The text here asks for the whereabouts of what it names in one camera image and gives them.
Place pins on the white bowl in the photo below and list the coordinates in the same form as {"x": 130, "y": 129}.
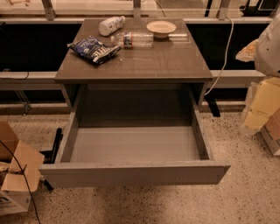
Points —
{"x": 161, "y": 29}

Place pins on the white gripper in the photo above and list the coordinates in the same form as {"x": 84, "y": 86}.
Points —
{"x": 269, "y": 55}

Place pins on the grey drawer cabinet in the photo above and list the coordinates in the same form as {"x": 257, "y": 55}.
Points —
{"x": 172, "y": 60}

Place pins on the black stand bar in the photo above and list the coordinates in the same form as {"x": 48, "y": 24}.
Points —
{"x": 50, "y": 155}

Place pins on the blue chip bag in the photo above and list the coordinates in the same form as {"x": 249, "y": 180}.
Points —
{"x": 92, "y": 49}

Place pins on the clear water bottle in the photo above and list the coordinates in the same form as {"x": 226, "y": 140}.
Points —
{"x": 133, "y": 39}

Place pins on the open cardboard box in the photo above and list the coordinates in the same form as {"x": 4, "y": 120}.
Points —
{"x": 19, "y": 171}

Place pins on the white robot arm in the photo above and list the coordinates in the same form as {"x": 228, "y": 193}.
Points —
{"x": 267, "y": 57}

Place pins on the grey top drawer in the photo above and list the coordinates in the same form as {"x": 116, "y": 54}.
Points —
{"x": 134, "y": 136}

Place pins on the white plastic bottle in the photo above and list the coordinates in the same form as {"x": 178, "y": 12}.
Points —
{"x": 110, "y": 25}

